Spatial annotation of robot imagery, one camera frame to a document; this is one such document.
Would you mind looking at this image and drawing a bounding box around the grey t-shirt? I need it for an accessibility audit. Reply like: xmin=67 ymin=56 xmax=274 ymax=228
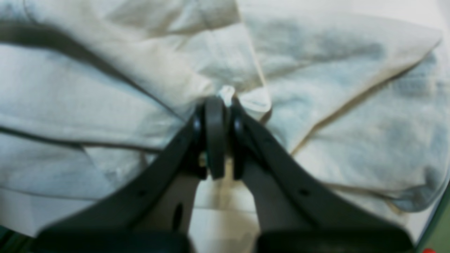
xmin=0 ymin=0 xmax=449 ymax=253

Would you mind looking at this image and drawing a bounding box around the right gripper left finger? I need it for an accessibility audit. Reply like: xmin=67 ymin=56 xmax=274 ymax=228
xmin=33 ymin=97 xmax=226 ymax=253

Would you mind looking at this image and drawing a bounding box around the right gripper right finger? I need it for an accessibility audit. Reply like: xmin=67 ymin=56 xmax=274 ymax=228
xmin=230 ymin=99 xmax=414 ymax=253

